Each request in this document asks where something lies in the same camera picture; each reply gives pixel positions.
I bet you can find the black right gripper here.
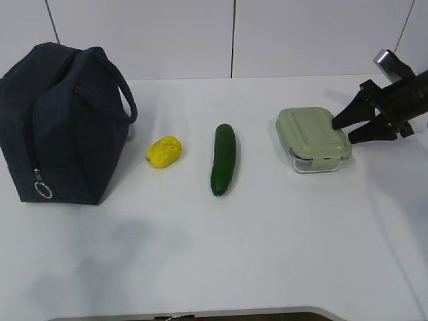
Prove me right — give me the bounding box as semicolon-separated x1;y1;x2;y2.
331;72;427;144

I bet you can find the green lidded glass container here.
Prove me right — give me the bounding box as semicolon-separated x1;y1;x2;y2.
276;107;352;174

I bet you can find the green cucumber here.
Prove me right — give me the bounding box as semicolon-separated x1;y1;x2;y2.
210;124;237;197

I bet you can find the yellow lemon toy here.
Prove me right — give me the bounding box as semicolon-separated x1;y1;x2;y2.
146;136;183;169

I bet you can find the dark navy lunch bag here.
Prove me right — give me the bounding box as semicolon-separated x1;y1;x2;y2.
1;42;138;205

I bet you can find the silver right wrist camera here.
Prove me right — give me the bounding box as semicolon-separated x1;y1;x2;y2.
373;49;415;83

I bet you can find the silver bag zipper ring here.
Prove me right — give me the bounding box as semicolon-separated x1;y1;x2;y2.
32;169;54;201

